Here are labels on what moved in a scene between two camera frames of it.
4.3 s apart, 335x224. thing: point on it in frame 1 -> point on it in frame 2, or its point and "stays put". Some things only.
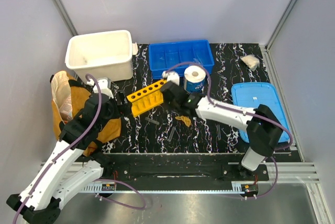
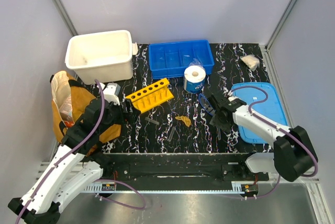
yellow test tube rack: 147,98 stays put
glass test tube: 152,121 stays put
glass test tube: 218,127 stays put
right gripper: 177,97 -> 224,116
